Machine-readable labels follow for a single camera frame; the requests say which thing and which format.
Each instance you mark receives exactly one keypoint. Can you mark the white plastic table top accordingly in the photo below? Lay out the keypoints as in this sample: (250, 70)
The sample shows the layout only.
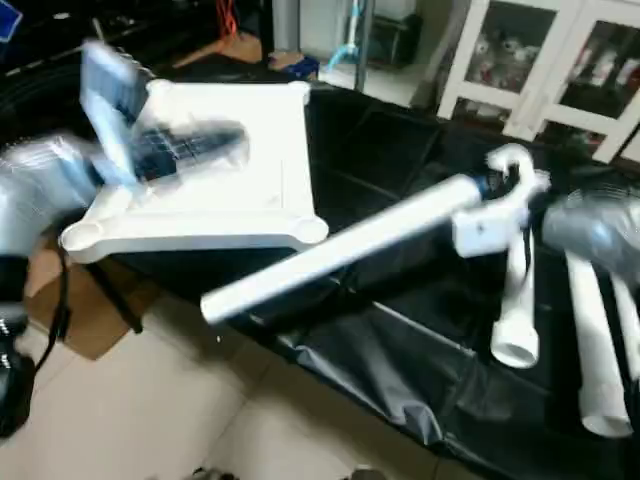
(230, 200)

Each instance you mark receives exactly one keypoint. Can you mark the white plastic table leg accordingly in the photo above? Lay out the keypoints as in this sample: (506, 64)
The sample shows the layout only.
(632, 320)
(595, 340)
(517, 310)
(340, 245)

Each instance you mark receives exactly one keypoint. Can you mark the blue box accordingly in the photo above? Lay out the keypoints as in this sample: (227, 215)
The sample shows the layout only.
(300, 65)

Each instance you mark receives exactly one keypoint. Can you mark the white glass-door cabinet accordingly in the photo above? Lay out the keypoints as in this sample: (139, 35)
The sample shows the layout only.
(540, 60)

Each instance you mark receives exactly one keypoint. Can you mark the teal and white pole tool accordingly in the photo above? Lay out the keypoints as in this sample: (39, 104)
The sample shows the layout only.
(350, 40)

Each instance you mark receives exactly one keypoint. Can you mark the brown cardboard box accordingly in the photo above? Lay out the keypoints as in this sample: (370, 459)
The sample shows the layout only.
(85, 310)

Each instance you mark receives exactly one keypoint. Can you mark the dark metal stand pole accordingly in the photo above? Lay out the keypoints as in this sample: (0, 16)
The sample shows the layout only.
(365, 40)

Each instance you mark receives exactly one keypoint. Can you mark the black mat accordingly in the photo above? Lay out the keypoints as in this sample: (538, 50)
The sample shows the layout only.
(400, 340)

